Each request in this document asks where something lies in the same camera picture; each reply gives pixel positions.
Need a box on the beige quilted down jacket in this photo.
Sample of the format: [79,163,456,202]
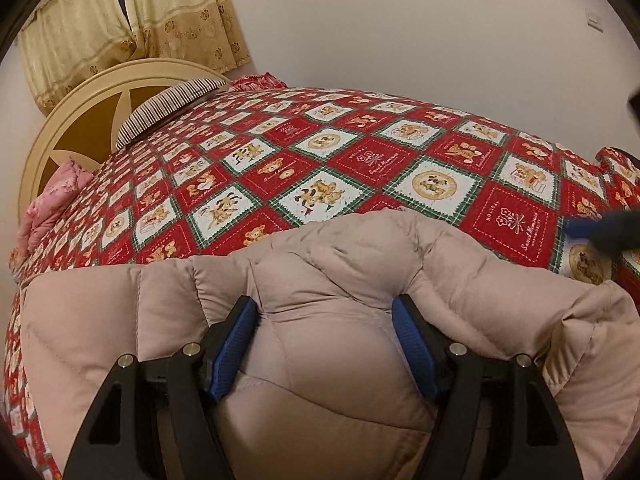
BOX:
[21,210,639,479]

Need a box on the pink folded blanket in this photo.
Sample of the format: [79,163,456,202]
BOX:
[17,159,93,258]

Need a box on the red teddy bear quilt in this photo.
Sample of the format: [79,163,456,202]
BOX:
[1,84,639,479]

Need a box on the cream round wooden headboard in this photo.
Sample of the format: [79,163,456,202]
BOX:
[17,58,229,214]

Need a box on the striped pillow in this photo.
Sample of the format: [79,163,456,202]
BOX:
[115,78,228,151]

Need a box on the yellow floral curtain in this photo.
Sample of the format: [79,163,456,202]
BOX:
[17,0,250,115]

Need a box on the white wall switch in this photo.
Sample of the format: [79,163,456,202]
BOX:
[586,11,603,32]

